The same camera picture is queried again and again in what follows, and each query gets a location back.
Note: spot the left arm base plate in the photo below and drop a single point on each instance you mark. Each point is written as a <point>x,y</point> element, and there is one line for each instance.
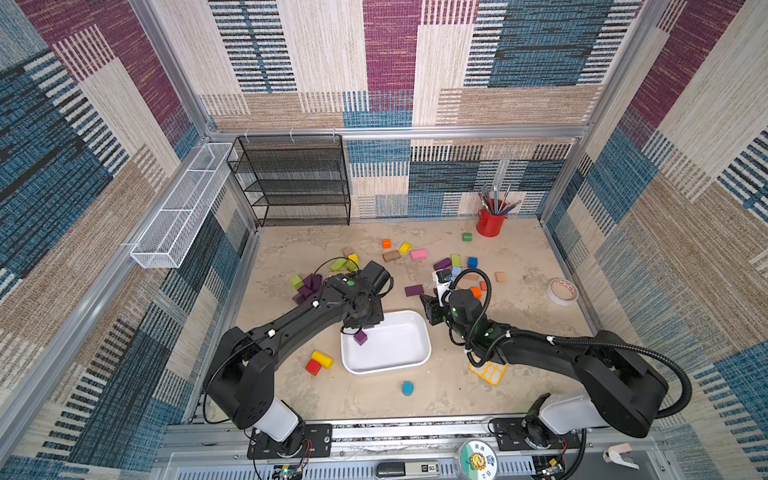
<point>308,440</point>

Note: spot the small purple cube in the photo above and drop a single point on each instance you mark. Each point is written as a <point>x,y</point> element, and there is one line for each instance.
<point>360,337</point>

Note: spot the blue round block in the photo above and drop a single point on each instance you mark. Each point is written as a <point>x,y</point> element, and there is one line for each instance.
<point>407,388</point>

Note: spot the purple cylinder block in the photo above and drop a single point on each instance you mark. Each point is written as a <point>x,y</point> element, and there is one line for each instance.
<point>443,264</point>

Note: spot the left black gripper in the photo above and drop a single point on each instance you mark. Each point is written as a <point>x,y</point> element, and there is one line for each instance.
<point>379,317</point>

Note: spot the white mesh wall basket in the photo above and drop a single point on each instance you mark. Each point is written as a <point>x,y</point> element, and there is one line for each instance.
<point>166,241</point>

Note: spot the red cube block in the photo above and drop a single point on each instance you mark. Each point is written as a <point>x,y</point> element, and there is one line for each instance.
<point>313,367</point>

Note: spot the lime green brick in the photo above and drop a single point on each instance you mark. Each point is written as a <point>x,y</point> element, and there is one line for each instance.
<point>338,264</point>

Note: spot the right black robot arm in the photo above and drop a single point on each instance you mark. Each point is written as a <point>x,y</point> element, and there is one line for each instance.
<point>625,386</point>

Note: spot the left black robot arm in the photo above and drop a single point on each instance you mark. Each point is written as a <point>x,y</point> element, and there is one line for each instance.
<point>240,379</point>

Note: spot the white plastic storage bin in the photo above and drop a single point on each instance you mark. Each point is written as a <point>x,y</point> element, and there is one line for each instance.
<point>400,341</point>

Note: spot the round green sticker badge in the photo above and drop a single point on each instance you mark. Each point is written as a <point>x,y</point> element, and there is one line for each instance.
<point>476,460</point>

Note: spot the purple flat brick centre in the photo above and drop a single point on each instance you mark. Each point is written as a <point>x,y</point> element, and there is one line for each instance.
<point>414,290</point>

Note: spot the yellow calculator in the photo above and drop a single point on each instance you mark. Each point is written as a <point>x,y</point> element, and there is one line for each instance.
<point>490,372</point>

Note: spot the yellow cylinder block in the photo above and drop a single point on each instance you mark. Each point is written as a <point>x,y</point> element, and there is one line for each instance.
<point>324,360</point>

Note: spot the black wire shelf rack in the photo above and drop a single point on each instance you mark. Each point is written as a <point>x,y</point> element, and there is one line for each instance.
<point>293,180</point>

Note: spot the red pen cup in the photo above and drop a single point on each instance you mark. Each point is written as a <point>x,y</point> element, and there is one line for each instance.
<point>488,224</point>

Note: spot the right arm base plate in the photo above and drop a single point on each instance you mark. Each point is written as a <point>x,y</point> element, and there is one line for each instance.
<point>516,434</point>

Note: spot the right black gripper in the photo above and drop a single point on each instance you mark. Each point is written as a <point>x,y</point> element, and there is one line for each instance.
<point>434,306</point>

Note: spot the brown wooden brick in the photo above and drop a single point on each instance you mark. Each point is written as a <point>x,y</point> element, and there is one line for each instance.
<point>392,255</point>

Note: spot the pink brick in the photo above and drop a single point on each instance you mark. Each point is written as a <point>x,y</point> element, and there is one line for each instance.
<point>419,254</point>

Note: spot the roll of tape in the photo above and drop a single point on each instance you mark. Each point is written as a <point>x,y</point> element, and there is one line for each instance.
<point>562,292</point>

